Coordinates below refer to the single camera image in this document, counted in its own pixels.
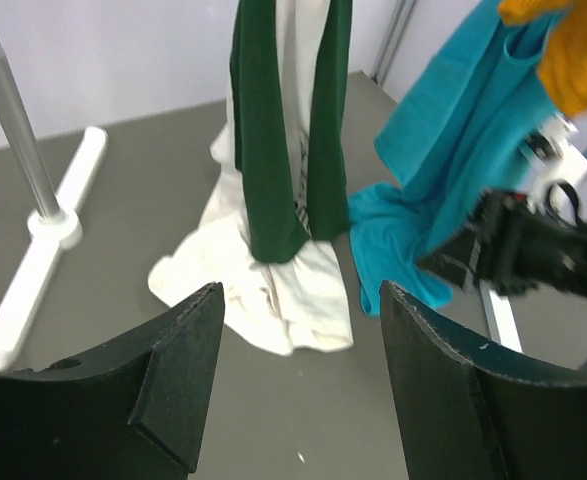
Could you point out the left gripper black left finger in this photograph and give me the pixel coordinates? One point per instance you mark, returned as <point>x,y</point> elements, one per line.
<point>134,407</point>

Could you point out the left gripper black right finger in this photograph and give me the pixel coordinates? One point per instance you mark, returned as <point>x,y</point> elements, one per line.
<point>470,408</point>

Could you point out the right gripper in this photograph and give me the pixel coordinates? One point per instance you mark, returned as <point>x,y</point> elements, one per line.
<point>514,248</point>

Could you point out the blue sock pair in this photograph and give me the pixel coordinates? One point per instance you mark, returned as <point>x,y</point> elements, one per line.
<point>455,133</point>

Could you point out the green white sock pair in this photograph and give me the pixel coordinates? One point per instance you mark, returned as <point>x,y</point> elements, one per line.
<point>267,229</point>

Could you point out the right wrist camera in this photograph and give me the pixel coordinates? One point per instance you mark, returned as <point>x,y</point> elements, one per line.
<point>553,158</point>

